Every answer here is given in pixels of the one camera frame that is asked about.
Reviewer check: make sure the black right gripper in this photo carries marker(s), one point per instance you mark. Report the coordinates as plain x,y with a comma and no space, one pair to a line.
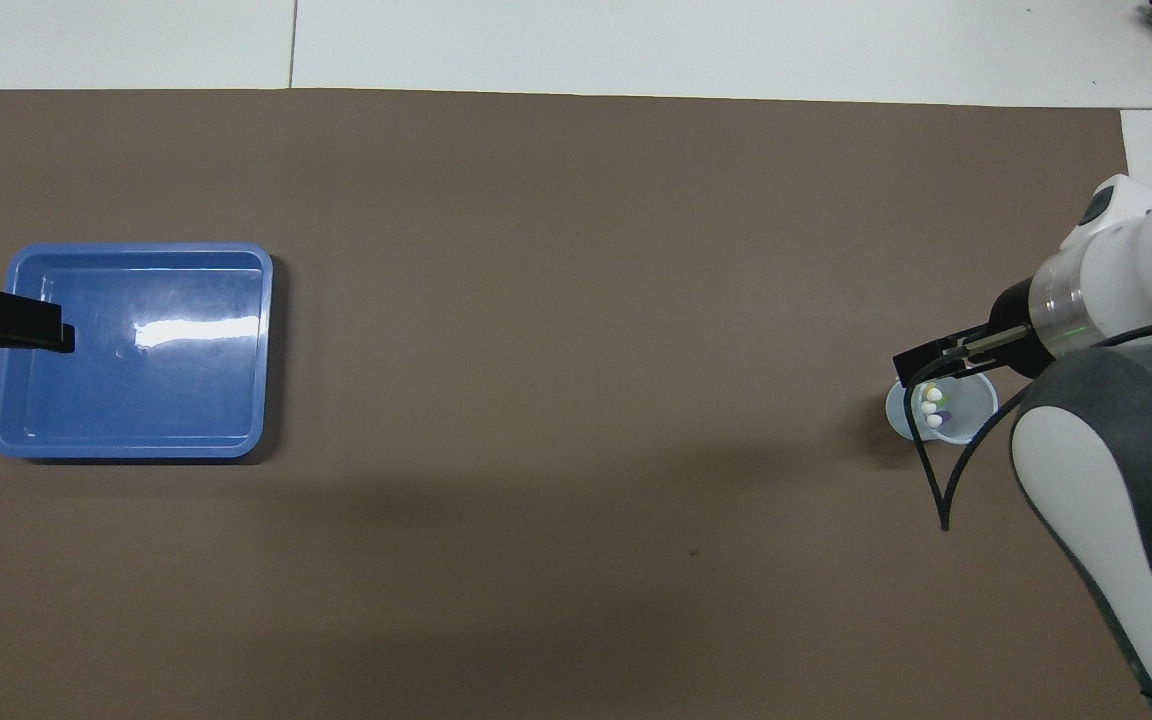
1021,325

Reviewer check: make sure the yellow pen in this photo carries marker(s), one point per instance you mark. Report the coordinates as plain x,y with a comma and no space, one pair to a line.
933,392

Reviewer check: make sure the green pen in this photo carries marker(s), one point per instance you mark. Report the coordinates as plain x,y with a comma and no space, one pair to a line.
934,407

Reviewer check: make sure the purple pen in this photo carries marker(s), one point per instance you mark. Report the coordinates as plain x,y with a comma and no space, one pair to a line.
939,419

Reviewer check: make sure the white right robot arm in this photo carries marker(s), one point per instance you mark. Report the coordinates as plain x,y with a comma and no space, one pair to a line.
1116,450

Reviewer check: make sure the translucent light blue cup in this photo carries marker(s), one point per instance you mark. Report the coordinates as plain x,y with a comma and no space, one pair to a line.
901,420

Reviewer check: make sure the blue plastic tray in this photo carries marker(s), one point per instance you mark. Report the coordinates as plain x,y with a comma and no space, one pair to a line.
166,400

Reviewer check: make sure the brown table mat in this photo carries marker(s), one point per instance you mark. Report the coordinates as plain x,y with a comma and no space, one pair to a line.
576,200

